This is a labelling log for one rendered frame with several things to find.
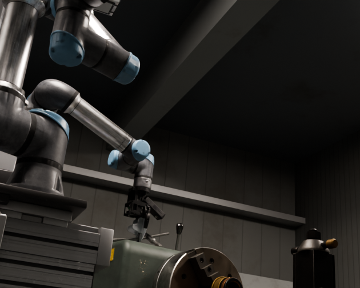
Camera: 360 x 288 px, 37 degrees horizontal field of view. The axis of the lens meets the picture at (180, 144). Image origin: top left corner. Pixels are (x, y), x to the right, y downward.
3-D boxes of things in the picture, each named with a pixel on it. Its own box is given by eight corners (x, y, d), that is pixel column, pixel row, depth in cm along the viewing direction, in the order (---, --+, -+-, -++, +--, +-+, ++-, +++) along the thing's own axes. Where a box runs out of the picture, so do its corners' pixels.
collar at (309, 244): (291, 252, 140) (291, 241, 141) (313, 258, 144) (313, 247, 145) (313, 248, 134) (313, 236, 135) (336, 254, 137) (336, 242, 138)
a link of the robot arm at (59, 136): (72, 168, 136) (81, 120, 142) (26, 150, 128) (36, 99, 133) (47, 177, 144) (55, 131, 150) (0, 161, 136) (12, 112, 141)
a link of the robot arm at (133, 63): (69, 26, 165) (124, 99, 128) (38, 7, 158) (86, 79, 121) (90, -7, 162) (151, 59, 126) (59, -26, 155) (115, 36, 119)
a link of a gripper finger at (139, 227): (128, 239, 211) (131, 216, 215) (142, 242, 214) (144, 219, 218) (132, 237, 209) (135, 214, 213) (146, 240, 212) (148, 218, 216)
